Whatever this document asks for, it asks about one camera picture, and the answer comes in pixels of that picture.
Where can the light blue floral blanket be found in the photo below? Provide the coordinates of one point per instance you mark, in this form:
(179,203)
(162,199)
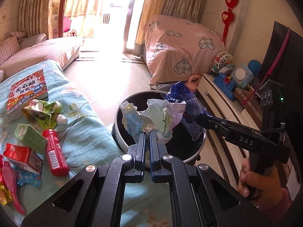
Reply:
(85,132)

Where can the light blue cube toy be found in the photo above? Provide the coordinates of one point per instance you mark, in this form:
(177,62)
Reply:
(242,75)

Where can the red tube bottle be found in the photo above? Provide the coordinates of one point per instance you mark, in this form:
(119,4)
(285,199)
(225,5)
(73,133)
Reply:
(54,153)

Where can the red and white carton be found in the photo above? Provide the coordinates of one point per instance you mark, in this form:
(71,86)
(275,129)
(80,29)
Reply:
(20,156)

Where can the yellow and red wrapper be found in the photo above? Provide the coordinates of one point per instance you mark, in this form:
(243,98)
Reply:
(4,195)

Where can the red wooden pole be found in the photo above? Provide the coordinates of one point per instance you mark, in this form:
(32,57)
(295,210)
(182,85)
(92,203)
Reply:
(62,7)

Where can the pink toy kettlebell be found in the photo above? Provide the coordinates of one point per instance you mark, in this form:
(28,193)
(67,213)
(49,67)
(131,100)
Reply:
(189,82)

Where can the blue plastic wrapper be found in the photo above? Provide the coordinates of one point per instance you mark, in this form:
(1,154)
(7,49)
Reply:
(180,94)

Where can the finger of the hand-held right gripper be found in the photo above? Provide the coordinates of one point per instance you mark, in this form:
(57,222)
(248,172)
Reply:
(213,124)

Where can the printed paper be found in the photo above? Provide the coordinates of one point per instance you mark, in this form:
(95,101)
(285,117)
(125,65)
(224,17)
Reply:
(158,115)

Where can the red heart hanging ornament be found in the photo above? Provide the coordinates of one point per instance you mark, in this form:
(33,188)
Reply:
(229,2)

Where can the black round bin white rim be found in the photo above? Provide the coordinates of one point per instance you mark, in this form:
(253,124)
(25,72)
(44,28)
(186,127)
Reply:
(182,146)

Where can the green drink pouch white cap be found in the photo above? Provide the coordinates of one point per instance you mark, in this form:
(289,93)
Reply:
(42,113)

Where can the pink sofa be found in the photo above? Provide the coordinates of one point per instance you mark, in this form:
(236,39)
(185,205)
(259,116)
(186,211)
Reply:
(45,49)

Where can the person's right forearm pink sleeve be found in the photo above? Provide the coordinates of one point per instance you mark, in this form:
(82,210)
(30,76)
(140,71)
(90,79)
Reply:
(279,203)

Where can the pink striped cushion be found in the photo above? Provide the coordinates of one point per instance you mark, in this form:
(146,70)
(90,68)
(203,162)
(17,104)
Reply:
(8,49)

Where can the small green box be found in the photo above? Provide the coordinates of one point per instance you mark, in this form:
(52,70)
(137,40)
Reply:
(29,136)

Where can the white low cabinet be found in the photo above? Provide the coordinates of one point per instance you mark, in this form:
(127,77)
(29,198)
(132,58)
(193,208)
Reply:
(215,97)

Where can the blue spiky ball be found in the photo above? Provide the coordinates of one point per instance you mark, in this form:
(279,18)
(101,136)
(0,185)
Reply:
(254,66)

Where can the pink hoop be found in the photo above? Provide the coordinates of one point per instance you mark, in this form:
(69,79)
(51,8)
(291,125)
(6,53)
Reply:
(277,59)

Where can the pink heart print bedcover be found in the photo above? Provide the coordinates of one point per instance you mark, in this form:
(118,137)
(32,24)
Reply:
(180,42)

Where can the black television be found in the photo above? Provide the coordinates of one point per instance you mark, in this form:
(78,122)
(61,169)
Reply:
(279,49)

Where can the red children's book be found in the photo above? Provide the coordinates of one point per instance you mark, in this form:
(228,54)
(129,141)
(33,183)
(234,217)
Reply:
(26,89)

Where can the pink hanging bag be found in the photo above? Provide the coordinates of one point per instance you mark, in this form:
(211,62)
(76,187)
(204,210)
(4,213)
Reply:
(67,24)

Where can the colourful ferris wheel toy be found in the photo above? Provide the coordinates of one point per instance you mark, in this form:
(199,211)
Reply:
(223,59)

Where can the blue toy machine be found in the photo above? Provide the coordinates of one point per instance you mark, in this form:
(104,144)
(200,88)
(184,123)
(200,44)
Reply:
(224,84)

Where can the pink glitter comb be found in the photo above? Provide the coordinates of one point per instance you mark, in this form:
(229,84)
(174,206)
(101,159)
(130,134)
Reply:
(10,182)

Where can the pink checked cushion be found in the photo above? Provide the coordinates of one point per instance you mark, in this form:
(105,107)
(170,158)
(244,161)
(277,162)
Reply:
(19,35)

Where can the brown wooden board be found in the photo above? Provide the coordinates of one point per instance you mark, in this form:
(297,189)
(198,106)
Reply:
(241,98)

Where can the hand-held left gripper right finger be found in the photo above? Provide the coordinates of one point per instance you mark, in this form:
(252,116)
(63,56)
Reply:
(152,146)

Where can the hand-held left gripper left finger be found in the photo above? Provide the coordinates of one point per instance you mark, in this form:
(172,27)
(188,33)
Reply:
(141,146)

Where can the person's right hand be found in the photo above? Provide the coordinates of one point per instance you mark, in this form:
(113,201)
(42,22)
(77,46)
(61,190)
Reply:
(260,189)

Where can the light blue printed wrapper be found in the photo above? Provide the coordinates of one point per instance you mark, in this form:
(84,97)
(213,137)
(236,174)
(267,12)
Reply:
(30,179)

